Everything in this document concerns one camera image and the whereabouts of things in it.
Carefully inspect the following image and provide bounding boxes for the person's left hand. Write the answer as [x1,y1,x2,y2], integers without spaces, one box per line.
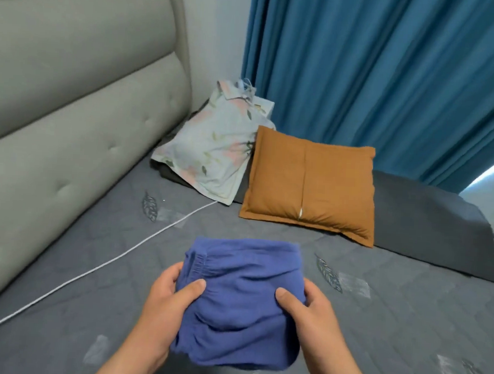
[129,259,208,367]

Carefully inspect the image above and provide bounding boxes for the person's right hand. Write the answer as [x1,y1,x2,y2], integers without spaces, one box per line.
[270,277,352,374]

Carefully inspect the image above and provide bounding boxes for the blue cloth shorts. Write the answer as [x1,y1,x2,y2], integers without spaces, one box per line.
[169,234,311,373]

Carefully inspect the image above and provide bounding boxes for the person's left forearm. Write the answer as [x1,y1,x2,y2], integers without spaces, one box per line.
[92,330,168,374]

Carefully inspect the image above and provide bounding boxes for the grey quilted bed cover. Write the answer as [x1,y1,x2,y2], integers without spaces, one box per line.
[0,145,494,374]

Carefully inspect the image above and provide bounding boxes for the orange square pillow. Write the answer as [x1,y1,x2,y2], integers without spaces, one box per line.
[237,125,381,248]

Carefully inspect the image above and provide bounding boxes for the floral white pillow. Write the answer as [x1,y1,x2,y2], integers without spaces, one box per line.
[148,74,279,209]

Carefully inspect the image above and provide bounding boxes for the dark grey folded blanket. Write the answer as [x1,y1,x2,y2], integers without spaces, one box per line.
[144,108,494,286]

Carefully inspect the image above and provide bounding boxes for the grey padded headboard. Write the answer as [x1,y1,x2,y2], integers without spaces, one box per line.
[0,0,199,330]

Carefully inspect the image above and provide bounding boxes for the blue curtain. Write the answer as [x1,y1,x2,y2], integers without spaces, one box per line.
[235,0,494,196]

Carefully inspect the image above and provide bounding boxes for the white cable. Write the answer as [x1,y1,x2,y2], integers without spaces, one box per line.
[0,187,218,352]

